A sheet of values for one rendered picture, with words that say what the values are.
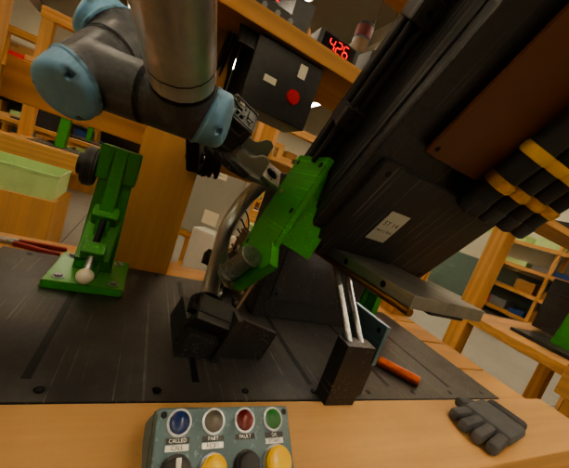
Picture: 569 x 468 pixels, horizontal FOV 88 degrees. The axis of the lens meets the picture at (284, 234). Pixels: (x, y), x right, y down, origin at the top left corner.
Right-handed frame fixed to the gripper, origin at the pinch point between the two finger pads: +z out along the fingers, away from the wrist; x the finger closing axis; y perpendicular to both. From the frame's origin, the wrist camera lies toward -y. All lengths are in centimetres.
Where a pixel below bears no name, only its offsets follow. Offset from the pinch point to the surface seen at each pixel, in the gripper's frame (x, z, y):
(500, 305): 383, 827, -70
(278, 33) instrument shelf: 26.2, -12.9, 12.9
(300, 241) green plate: -14.0, 7.5, 4.1
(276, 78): 23.2, -7.4, 7.3
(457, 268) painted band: 552, 866, -144
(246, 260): -20.3, 0.5, -0.4
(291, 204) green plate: -10.4, 2.6, 6.4
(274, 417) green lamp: -40.2, 7.1, 2.5
